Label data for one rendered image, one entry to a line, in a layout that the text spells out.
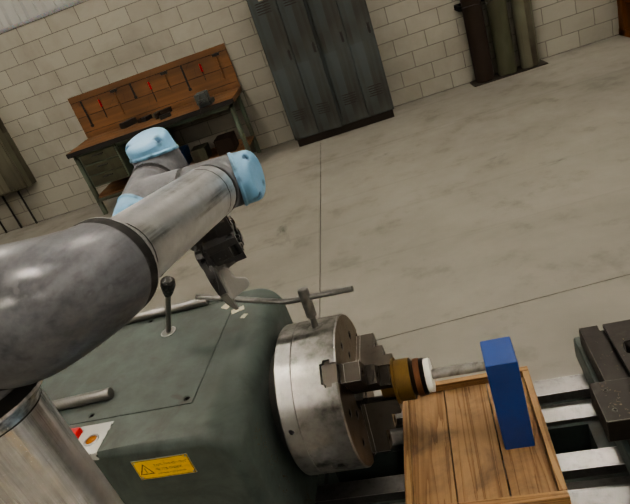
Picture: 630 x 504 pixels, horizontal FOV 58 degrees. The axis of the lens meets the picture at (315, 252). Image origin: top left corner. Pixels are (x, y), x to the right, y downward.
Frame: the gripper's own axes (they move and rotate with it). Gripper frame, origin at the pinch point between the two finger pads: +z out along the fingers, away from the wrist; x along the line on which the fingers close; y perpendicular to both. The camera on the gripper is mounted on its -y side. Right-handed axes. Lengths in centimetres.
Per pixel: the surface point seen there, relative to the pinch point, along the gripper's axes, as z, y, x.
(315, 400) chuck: 15.6, 7.9, -19.9
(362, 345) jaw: 27.4, 19.2, -2.1
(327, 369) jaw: 13.7, 12.0, -15.8
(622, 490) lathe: 45, 53, -42
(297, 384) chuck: 13.8, 5.8, -16.3
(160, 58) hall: 145, -91, 659
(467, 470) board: 45, 29, -28
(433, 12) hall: 208, 241, 591
